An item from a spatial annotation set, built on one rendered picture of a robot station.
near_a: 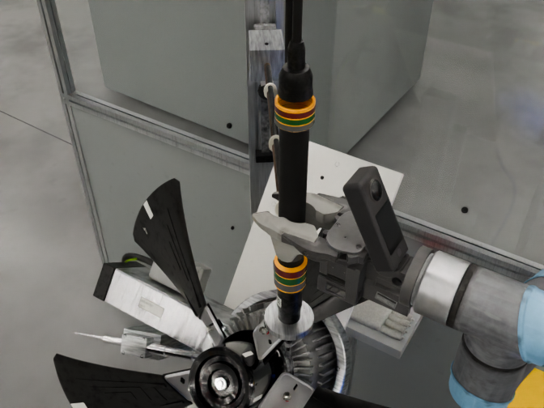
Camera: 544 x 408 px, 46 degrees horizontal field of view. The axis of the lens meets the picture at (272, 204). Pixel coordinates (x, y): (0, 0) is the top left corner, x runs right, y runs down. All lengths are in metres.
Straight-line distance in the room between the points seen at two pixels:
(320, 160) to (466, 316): 0.65
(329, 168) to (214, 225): 0.89
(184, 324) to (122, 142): 1.02
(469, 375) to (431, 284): 0.13
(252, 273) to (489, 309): 0.72
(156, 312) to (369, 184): 0.72
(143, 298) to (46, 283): 1.70
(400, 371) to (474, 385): 1.34
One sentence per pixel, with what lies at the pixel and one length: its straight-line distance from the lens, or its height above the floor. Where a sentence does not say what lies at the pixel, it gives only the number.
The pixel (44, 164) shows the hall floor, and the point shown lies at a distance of 3.69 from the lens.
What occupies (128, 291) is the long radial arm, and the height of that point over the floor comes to 1.12.
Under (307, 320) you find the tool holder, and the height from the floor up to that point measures 1.40.
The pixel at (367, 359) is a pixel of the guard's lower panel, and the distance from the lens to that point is 2.15.
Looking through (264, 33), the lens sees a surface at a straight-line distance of 1.36.
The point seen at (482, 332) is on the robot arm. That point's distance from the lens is 0.72.
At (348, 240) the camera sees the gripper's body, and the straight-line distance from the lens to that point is 0.73.
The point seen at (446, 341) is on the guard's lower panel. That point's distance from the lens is 1.92.
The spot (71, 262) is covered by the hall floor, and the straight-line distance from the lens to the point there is 3.07.
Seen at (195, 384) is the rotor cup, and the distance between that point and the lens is 1.09.
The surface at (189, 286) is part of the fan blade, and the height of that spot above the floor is 1.28.
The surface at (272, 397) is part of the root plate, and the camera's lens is 1.09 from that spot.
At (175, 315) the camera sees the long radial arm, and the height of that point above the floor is 1.12.
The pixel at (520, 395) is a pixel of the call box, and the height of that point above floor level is 1.07.
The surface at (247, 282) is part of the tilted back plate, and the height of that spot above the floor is 1.12.
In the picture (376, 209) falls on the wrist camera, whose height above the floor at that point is 1.66.
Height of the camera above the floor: 2.11
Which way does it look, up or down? 41 degrees down
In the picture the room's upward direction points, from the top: straight up
